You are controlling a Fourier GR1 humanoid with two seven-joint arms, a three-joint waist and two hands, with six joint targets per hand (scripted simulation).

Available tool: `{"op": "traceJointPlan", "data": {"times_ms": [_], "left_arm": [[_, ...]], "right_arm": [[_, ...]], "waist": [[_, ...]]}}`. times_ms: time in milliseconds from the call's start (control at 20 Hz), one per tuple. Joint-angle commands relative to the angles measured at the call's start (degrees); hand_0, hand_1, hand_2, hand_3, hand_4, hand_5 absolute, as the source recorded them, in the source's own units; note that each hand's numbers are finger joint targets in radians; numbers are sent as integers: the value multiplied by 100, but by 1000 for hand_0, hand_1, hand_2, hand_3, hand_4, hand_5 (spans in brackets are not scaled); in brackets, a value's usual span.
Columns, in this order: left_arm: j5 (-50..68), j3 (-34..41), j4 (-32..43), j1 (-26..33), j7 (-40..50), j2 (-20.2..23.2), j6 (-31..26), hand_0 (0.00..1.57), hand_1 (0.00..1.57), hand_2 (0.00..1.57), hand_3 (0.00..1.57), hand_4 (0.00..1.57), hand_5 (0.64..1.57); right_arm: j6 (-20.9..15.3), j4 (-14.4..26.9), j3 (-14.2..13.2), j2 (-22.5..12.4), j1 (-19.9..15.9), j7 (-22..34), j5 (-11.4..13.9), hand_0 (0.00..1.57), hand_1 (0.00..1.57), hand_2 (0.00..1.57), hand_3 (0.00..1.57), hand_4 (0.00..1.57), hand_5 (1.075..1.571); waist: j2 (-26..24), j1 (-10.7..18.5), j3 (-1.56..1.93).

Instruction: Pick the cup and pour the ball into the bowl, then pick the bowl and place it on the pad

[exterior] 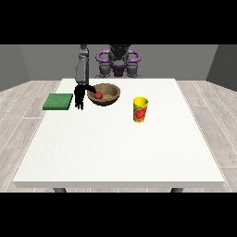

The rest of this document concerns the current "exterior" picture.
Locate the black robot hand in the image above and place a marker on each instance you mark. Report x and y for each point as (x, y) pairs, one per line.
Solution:
(79, 94)

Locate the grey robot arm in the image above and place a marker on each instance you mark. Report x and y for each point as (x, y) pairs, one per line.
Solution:
(82, 69)

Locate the small red ball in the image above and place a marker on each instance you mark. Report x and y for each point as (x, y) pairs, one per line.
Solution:
(98, 95)

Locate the green square pad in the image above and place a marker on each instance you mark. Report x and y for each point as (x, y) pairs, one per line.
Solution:
(57, 101)

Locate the brown wooden bowl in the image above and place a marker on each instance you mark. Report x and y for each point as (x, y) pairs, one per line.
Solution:
(106, 98)

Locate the yellow cup with melon print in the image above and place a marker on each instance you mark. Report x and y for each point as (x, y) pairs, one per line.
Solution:
(140, 110)

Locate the grey robot trunk purple rings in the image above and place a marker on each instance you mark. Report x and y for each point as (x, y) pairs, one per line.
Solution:
(118, 64)

